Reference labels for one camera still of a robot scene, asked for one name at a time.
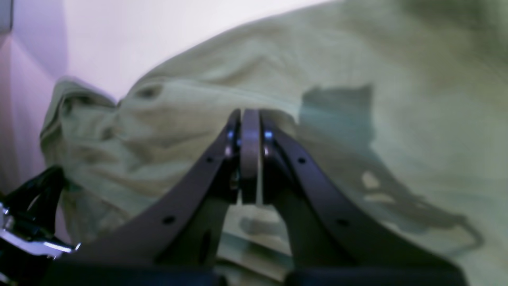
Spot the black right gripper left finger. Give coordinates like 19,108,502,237
40,109,261,286

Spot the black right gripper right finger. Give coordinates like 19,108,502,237
260,110,467,286

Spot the green t-shirt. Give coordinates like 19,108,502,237
40,0,507,286

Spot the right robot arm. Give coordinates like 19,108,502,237
1,109,468,286

